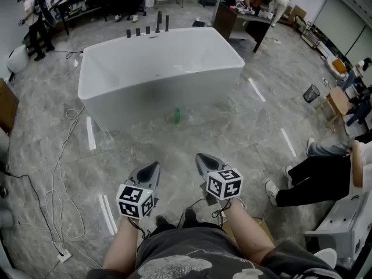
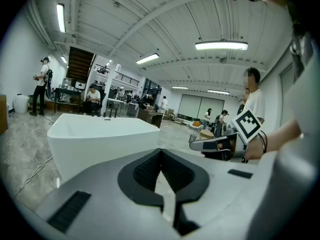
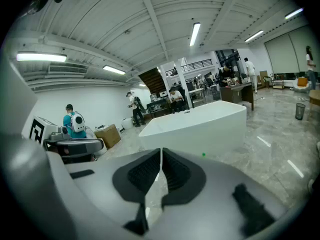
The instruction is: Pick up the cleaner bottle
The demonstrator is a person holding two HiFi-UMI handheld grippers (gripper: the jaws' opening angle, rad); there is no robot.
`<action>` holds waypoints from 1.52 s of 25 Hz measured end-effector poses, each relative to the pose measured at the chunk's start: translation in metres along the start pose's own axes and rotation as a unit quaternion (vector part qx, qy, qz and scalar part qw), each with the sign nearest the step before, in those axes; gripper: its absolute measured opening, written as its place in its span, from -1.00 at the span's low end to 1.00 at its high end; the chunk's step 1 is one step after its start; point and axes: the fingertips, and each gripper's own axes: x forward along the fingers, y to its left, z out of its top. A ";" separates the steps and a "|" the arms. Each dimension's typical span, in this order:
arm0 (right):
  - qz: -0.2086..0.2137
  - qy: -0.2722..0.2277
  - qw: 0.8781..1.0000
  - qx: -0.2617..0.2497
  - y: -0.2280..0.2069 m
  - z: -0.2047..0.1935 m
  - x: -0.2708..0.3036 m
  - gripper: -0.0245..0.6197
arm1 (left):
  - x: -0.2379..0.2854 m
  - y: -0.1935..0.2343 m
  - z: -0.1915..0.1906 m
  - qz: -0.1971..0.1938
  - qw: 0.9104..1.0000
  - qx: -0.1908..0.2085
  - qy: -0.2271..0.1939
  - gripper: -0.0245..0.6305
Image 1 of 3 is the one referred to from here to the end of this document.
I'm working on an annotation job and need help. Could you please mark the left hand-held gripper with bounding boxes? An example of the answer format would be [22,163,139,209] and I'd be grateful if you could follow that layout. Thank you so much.
[115,161,161,220]

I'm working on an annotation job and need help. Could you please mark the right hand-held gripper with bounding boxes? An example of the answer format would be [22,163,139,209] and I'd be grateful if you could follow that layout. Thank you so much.
[195,152,244,208]

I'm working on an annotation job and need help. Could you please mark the person's right forearm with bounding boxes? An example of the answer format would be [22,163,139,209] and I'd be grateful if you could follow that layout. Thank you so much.
[219,198,276,266]

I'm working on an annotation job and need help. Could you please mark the person's left forearm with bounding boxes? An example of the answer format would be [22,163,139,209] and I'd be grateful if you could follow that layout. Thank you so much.
[101,215,141,273]

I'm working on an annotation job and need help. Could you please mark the person's left leg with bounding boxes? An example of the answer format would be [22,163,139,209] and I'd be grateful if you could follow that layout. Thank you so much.
[155,215,177,230]

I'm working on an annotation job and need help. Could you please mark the person's leg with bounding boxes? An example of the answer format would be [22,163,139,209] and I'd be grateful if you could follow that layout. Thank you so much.
[184,208,200,228]
[155,215,177,230]

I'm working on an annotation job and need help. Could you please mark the person's right leg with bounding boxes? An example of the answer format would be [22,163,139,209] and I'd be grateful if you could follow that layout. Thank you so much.
[184,208,200,228]

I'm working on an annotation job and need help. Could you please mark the person's dark printed shirt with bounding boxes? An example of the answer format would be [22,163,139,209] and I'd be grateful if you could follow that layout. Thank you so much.
[87,228,344,279]

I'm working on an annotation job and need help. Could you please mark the white bathtub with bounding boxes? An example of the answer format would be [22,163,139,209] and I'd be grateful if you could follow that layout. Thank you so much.
[77,27,245,133]

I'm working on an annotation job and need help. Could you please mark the white power strip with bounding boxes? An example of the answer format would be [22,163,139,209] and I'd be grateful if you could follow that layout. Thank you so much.
[57,249,72,263]

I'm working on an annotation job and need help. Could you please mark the white cabinet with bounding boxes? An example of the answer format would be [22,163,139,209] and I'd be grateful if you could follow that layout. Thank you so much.
[304,190,372,270]

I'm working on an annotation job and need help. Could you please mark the wooden chair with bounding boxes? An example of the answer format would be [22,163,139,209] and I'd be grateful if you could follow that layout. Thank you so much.
[315,87,354,133]

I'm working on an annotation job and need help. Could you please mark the white bowl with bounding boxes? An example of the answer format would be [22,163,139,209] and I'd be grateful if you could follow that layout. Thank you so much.
[313,248,338,269]

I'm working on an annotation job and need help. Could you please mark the dark brown desk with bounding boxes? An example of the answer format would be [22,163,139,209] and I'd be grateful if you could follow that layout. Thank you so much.
[213,2,274,53]

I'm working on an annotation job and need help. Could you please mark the white basin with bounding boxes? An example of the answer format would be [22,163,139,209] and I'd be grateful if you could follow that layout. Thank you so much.
[325,55,349,80]

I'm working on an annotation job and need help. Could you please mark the brown wooden panel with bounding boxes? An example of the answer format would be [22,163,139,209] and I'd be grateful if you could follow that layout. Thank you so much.
[0,78,20,135]

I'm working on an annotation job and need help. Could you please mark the orange pad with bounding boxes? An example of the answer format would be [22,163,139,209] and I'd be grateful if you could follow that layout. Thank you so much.
[332,58,348,73]

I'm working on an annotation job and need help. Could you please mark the metal rack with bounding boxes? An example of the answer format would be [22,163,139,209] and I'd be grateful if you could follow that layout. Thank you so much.
[300,21,323,50]

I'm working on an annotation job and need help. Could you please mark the stacked cardboard boxes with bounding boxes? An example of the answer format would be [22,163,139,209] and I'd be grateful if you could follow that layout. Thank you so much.
[286,5,307,26]

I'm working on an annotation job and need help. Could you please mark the black table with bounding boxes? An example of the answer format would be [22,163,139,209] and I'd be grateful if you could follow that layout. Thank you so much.
[55,0,117,36]

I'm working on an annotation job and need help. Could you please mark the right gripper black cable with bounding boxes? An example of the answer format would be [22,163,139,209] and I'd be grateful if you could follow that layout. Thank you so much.
[177,198,233,229]

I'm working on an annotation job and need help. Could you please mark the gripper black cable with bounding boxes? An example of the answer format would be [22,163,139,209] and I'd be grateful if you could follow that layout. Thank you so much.
[177,198,233,229]
[127,218,152,241]

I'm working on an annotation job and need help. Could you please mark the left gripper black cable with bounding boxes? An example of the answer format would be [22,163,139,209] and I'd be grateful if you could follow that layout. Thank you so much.
[127,218,152,241]

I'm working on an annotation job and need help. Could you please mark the long white cable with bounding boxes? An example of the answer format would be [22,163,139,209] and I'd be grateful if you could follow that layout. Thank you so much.
[43,106,102,269]

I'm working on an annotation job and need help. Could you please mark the black wire wastebasket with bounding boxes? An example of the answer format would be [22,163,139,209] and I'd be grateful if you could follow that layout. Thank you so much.
[303,84,321,103]

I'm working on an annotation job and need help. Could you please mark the thin black cable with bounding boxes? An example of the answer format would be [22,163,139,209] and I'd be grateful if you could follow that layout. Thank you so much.
[53,49,85,60]

